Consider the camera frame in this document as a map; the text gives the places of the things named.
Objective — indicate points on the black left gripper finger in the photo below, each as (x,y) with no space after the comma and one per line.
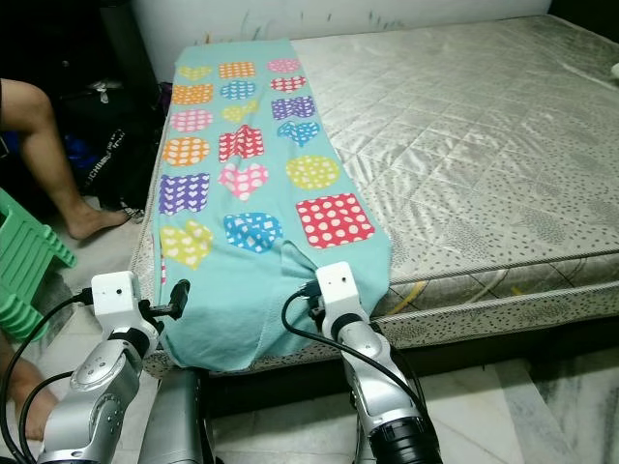
(178,300)

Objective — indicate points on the teal mat with coloured shapes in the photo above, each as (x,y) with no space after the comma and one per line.
(222,319)

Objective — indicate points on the white printed pillow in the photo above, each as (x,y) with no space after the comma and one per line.
(614,68)

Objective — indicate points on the silver left robot leg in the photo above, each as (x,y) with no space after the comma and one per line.
(179,425)

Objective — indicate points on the green plastic stool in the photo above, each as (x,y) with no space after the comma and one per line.
(29,271)

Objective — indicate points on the person's bare leg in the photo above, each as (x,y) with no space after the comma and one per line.
(48,155)
(41,406)

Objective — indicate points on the black and blue bag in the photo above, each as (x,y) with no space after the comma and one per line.
(111,145)

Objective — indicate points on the white quilted mattress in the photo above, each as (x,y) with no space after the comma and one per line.
(484,135)

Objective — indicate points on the dark cabinet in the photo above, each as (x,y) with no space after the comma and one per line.
(68,39)

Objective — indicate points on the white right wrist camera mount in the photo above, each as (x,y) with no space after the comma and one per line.
(338,286)

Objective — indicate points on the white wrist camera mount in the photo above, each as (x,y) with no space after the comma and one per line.
(338,286)
(116,298)

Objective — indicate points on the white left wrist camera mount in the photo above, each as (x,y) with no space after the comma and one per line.
(116,298)

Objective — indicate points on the dark bed frame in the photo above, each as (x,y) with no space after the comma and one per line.
(522,372)

